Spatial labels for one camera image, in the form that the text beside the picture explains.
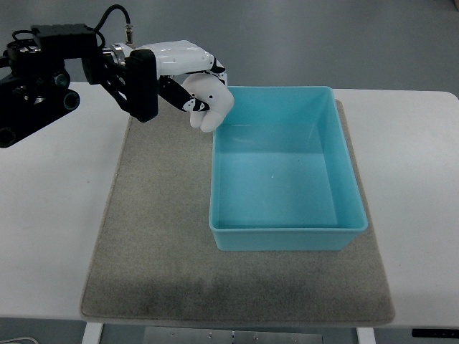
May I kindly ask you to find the metal table crossbar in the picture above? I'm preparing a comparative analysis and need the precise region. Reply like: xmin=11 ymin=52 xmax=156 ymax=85
xmin=143 ymin=327 xmax=323 ymax=344

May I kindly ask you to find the black table control panel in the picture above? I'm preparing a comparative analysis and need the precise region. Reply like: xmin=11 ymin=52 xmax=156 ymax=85
xmin=412 ymin=328 xmax=459 ymax=339

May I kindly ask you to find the white tooth plush toy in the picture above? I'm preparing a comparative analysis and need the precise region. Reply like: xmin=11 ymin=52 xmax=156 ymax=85
xmin=182 ymin=74 xmax=235 ymax=133

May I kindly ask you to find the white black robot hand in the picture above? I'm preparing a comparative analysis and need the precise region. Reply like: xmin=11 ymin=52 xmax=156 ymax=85
xmin=138 ymin=40 xmax=227 ymax=112

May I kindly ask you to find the left white table leg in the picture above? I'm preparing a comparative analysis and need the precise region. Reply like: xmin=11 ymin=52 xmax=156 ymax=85
xmin=81 ymin=322 xmax=104 ymax=344

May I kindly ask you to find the right white table leg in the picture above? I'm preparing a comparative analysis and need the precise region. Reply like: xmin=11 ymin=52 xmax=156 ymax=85
xmin=356 ymin=328 xmax=376 ymax=344

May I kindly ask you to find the grey felt mat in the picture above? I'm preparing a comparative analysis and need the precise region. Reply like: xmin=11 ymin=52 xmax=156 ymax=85
xmin=80 ymin=102 xmax=395 ymax=328

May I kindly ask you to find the blue plastic box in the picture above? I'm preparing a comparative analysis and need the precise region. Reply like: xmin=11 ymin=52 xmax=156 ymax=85
xmin=209 ymin=86 xmax=369 ymax=252

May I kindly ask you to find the white table leg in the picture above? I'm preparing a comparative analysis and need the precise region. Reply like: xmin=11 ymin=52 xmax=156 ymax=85
xmin=356 ymin=328 xmax=376 ymax=344
xmin=81 ymin=322 xmax=104 ymax=344

